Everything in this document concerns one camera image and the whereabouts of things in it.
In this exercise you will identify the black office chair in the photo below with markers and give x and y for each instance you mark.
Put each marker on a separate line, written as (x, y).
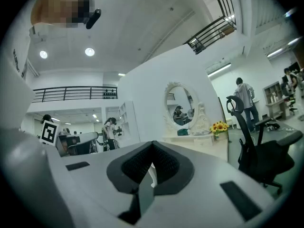
(263, 155)

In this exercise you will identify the oval mirror ornate white frame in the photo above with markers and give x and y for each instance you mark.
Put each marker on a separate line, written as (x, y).
(180, 103)

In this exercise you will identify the white dressing table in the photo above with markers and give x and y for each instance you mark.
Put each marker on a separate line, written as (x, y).
(213, 151)

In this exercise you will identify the small white drawer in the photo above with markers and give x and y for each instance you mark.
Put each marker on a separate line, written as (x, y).
(203, 142)

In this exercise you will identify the long tube ceiling light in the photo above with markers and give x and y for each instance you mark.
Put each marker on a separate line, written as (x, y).
(219, 69)

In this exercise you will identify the grey shelf unit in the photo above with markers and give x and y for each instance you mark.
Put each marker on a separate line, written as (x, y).
(275, 98)

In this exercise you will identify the person's white shirt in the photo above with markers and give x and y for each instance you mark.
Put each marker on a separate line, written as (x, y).
(16, 91)

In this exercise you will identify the yellow sunflower bouquet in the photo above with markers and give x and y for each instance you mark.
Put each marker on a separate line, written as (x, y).
(219, 126)

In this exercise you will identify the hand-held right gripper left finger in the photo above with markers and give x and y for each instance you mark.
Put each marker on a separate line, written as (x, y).
(95, 186)

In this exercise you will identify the white shelf cabinet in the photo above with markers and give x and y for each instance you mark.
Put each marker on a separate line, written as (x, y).
(128, 120)

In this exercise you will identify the black mezzanine railing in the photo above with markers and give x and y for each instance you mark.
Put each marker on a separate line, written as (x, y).
(209, 32)
(71, 88)

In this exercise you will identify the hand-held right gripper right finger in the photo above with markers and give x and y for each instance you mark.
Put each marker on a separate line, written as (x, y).
(202, 193)

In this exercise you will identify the black head-mounted camera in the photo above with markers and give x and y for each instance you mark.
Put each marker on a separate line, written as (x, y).
(93, 19)

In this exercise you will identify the white wet wipes packet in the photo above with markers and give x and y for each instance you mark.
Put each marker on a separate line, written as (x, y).
(200, 132)

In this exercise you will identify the person's head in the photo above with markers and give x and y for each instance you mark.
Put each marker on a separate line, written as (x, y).
(57, 6)

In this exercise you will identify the grey equipment bench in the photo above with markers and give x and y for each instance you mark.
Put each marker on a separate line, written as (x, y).
(78, 144)

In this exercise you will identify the round ceiling light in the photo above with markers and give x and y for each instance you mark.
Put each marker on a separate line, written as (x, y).
(89, 51)
(43, 54)

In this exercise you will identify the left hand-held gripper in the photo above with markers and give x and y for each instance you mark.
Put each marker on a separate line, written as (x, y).
(50, 132)

